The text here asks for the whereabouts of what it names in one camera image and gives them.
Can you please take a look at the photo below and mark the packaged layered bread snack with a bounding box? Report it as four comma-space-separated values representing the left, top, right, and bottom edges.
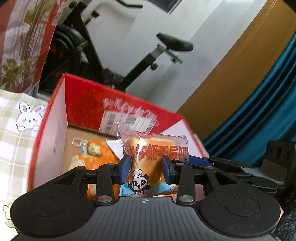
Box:
116, 122, 189, 197

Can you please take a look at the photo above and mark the green checked bunny tablecloth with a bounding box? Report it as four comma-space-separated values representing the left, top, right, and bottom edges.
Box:
1, 90, 48, 240

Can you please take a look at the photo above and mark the black exercise bike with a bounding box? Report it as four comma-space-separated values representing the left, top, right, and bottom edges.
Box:
38, 0, 194, 93

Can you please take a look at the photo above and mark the red floral curtain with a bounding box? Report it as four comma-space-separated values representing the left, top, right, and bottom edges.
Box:
1, 0, 67, 94

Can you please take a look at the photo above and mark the teal blue curtain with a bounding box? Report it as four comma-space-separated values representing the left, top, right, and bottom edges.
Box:
204, 37, 295, 166

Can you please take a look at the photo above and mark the orange floral quilted cloth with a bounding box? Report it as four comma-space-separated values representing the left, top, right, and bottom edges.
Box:
69, 138, 122, 201

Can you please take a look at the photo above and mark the dark framed window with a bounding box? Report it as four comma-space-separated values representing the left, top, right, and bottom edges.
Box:
147, 0, 182, 15

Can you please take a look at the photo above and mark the red strawberry cardboard box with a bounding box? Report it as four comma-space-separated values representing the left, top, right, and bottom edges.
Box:
27, 74, 209, 191

